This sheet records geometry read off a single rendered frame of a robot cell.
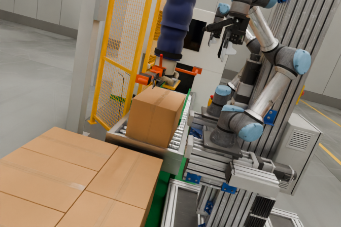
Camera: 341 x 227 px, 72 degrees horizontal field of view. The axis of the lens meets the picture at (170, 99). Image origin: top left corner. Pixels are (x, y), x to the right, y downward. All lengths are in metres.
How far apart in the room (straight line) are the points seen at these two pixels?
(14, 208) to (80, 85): 1.70
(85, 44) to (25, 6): 10.44
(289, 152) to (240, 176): 0.43
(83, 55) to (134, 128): 1.12
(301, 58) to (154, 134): 1.32
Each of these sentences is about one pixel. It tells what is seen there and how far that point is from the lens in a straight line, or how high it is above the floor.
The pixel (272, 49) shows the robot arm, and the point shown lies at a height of 1.62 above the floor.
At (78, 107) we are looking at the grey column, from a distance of 3.02.
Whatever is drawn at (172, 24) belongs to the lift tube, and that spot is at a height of 1.62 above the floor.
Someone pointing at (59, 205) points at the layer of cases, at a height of 0.54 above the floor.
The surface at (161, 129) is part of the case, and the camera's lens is 2.07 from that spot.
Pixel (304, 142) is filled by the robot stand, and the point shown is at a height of 1.15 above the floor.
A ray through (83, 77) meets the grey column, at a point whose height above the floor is 0.82.
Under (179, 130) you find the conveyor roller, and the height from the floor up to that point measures 0.55.
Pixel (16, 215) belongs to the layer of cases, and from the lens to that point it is 1.52.
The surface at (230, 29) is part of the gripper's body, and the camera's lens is 1.05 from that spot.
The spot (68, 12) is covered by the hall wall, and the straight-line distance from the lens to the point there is 12.09.
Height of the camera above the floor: 1.61
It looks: 17 degrees down
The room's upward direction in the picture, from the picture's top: 15 degrees clockwise
